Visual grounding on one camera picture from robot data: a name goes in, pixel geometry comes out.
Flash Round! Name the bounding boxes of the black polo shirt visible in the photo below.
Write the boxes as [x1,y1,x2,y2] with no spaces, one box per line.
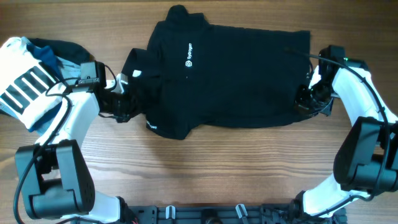
[122,5,310,140]

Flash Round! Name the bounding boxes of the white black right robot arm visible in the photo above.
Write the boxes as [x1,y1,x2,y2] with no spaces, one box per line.
[288,58,397,223]

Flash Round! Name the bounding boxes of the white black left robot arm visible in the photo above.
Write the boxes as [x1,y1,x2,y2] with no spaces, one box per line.
[13,74,140,223]

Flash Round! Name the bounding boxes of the light grey folded garment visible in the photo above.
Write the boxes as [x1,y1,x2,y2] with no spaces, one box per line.
[30,57,81,136]

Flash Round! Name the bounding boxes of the black folded garment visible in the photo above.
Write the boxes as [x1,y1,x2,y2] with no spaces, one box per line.
[28,38,95,65]

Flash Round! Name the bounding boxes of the white black striped folded shirt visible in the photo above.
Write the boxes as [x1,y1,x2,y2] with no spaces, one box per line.
[1,37,66,129]

